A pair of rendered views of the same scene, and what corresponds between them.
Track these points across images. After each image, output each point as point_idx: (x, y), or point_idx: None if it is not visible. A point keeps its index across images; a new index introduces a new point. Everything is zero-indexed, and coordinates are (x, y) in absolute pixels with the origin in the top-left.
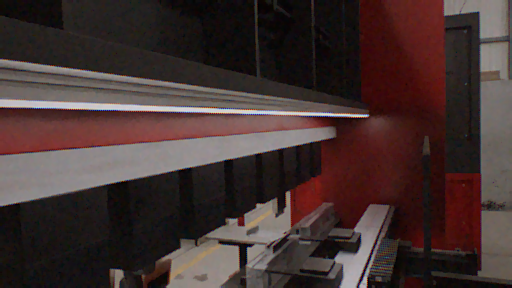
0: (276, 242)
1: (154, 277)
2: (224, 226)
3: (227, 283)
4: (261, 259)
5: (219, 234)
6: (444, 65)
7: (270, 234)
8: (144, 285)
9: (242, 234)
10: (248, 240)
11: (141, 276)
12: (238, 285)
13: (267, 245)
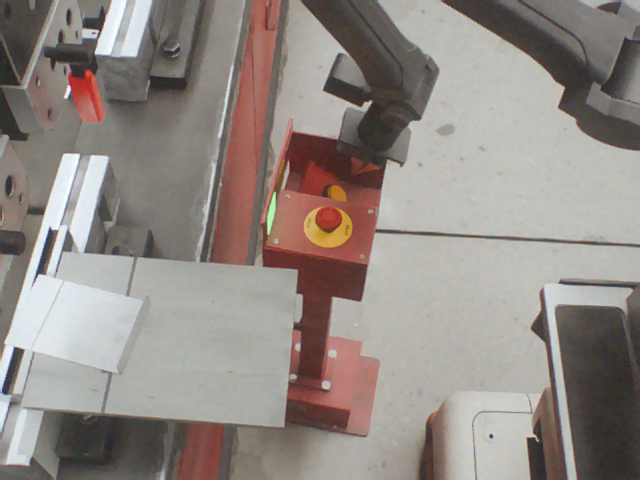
0: (33, 260)
1: (544, 452)
2: (282, 404)
3: (189, 240)
4: (77, 205)
5: (255, 300)
6: None
7: (64, 330)
8: (537, 404)
9: (170, 317)
10: (130, 260)
11: (368, 118)
12: (156, 236)
13: (59, 231)
